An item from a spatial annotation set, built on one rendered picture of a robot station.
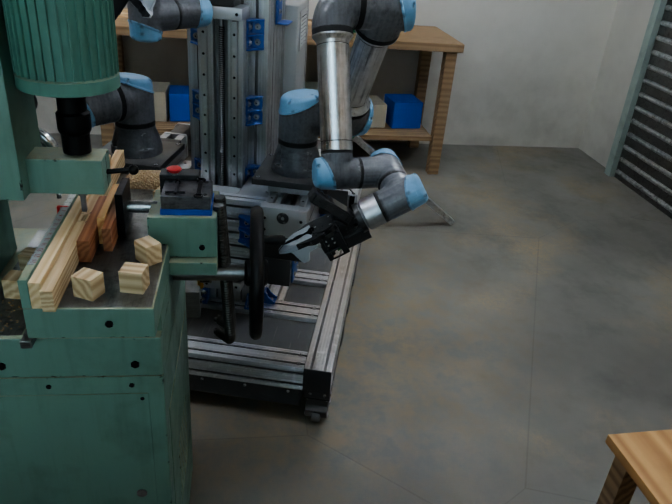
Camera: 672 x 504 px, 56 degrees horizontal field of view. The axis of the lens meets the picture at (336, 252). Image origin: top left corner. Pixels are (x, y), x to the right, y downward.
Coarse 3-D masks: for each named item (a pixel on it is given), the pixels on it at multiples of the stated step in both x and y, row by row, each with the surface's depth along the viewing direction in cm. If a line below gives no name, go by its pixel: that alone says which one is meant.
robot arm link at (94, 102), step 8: (96, 96) 173; (104, 96) 175; (112, 96) 176; (88, 104) 171; (96, 104) 173; (104, 104) 175; (112, 104) 176; (120, 104) 178; (96, 112) 174; (104, 112) 176; (112, 112) 177; (120, 112) 180; (96, 120) 175; (104, 120) 178; (112, 120) 180
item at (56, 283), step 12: (120, 156) 156; (108, 192) 143; (72, 240) 118; (60, 252) 113; (72, 252) 114; (60, 264) 110; (72, 264) 114; (48, 276) 106; (60, 276) 107; (48, 288) 103; (60, 288) 107; (48, 300) 103; (60, 300) 107
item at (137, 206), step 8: (120, 184) 128; (128, 184) 130; (120, 192) 125; (128, 192) 131; (120, 200) 124; (128, 200) 129; (136, 200) 130; (120, 208) 125; (128, 208) 129; (136, 208) 129; (144, 208) 129; (120, 216) 126; (128, 216) 131; (120, 224) 127; (128, 224) 131; (120, 232) 127
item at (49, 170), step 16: (32, 160) 117; (48, 160) 117; (64, 160) 118; (80, 160) 118; (96, 160) 119; (32, 176) 118; (48, 176) 119; (64, 176) 119; (80, 176) 119; (96, 176) 120; (32, 192) 120; (48, 192) 120; (64, 192) 120; (80, 192) 121; (96, 192) 121
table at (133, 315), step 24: (144, 192) 148; (144, 216) 137; (120, 240) 127; (96, 264) 118; (120, 264) 119; (168, 264) 127; (192, 264) 128; (216, 264) 128; (72, 288) 111; (24, 312) 105; (48, 312) 105; (72, 312) 106; (96, 312) 106; (120, 312) 107; (144, 312) 107; (48, 336) 107; (72, 336) 108; (96, 336) 108; (120, 336) 109; (144, 336) 110
